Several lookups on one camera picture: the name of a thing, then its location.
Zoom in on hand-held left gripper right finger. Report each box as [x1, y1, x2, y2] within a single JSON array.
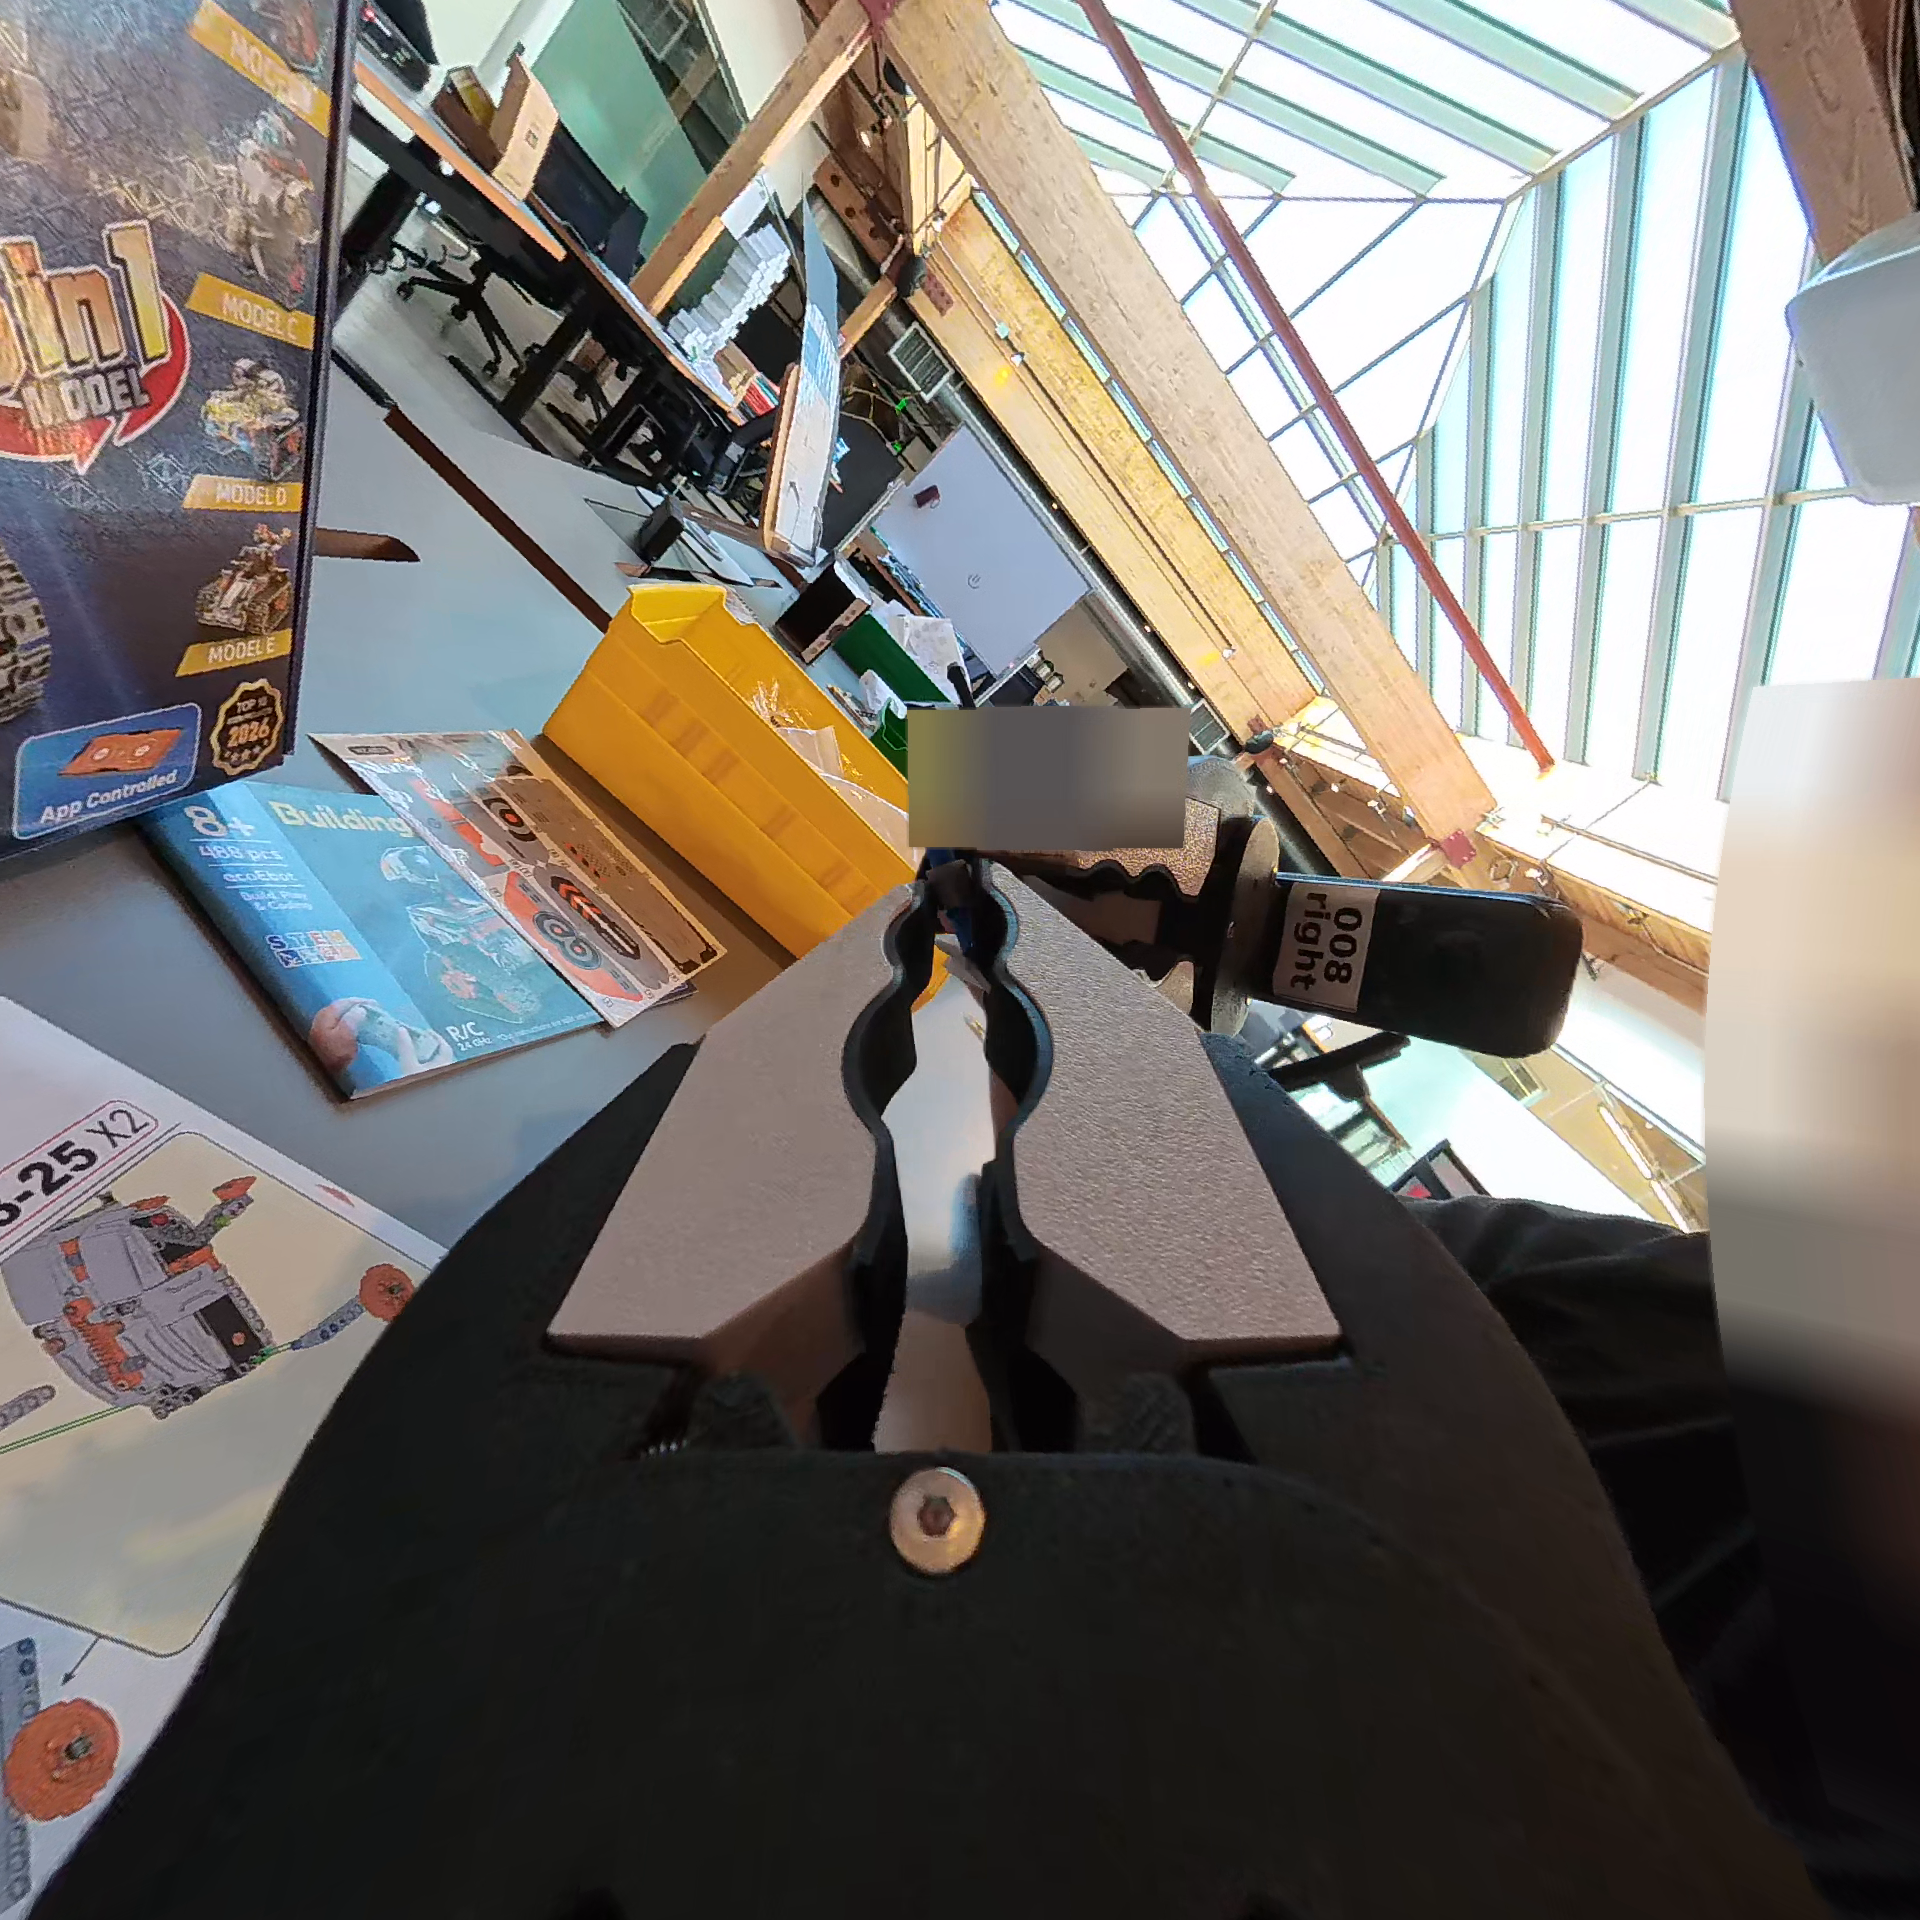
[[967, 870, 1342, 1451]]

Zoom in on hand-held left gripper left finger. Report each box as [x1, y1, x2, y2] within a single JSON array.
[[546, 883, 942, 1451]]

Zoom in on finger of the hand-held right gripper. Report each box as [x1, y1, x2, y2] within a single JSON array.
[[1036, 849, 1205, 986]]

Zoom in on small blue pin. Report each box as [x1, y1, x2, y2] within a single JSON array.
[[919, 849, 995, 969]]

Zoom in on wooden desk with black legs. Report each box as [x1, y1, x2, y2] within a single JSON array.
[[342, 59, 575, 425], [516, 223, 753, 473]]

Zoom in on sticker sheet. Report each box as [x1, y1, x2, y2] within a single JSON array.
[[311, 729, 730, 1031]]

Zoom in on green bin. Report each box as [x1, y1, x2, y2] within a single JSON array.
[[831, 607, 969, 710]]

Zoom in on clear plastic bags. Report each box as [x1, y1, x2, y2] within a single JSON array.
[[747, 679, 911, 830]]

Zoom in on whiteboard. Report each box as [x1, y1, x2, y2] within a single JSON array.
[[866, 428, 1098, 681]]

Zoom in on small blue booklet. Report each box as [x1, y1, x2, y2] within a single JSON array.
[[140, 780, 606, 1107]]

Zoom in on black box with wooden edge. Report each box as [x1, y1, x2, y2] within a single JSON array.
[[771, 563, 875, 666]]

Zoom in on yellow bag bin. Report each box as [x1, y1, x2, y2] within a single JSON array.
[[540, 581, 950, 1010]]

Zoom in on open instruction booklet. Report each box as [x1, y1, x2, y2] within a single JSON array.
[[0, 994, 453, 1920]]

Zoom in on wooden board with paper sheet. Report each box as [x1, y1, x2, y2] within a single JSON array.
[[758, 201, 845, 567]]

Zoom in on large white ceiling speaker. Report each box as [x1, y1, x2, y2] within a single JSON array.
[[1783, 217, 1920, 507]]

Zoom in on blue robot kit box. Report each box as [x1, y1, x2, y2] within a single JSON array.
[[0, 0, 357, 866]]

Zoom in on cardboard box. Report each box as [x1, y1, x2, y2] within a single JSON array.
[[483, 52, 562, 201]]

